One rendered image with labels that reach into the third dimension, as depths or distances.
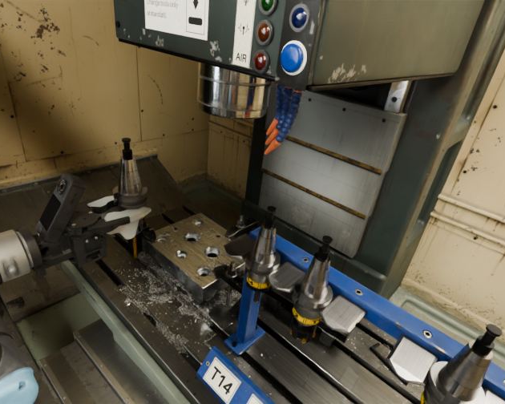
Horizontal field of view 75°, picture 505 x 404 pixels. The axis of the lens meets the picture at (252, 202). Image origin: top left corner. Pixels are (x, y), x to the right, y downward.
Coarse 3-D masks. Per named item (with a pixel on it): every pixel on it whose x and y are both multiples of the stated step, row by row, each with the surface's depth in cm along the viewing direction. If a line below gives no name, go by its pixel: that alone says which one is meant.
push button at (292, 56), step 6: (288, 48) 37; (294, 48) 36; (300, 48) 36; (282, 54) 37; (288, 54) 37; (294, 54) 36; (300, 54) 36; (282, 60) 38; (288, 60) 37; (294, 60) 37; (300, 60) 36; (282, 66) 38; (288, 66) 37; (294, 66) 37; (300, 66) 37
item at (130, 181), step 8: (120, 160) 60; (128, 160) 59; (120, 168) 60; (128, 168) 60; (136, 168) 61; (120, 176) 61; (128, 176) 60; (136, 176) 61; (120, 184) 61; (128, 184) 61; (136, 184) 62; (120, 192) 62; (128, 192) 61; (136, 192) 62
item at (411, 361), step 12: (396, 348) 47; (408, 348) 47; (420, 348) 47; (396, 360) 45; (408, 360) 45; (420, 360) 46; (432, 360) 46; (396, 372) 44; (408, 372) 44; (420, 372) 44; (420, 384) 43
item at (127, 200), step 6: (114, 192) 62; (144, 192) 63; (114, 198) 64; (120, 198) 61; (126, 198) 61; (132, 198) 61; (138, 198) 62; (144, 198) 63; (120, 204) 63; (126, 204) 62; (132, 204) 62; (138, 204) 63; (144, 204) 64
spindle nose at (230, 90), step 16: (208, 80) 66; (224, 80) 65; (240, 80) 65; (256, 80) 66; (208, 96) 67; (224, 96) 66; (240, 96) 66; (256, 96) 67; (208, 112) 69; (224, 112) 68; (240, 112) 68; (256, 112) 70
